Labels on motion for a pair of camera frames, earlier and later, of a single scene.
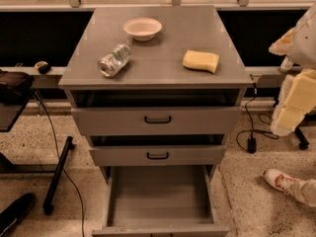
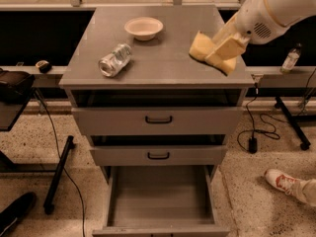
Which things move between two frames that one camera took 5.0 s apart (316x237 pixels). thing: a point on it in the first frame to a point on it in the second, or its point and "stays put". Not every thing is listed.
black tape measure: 42,66 stays put
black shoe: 16,209 stays put
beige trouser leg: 305,190 stays put
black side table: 10,116 stays put
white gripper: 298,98 to 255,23
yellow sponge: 197,60 to 200,48
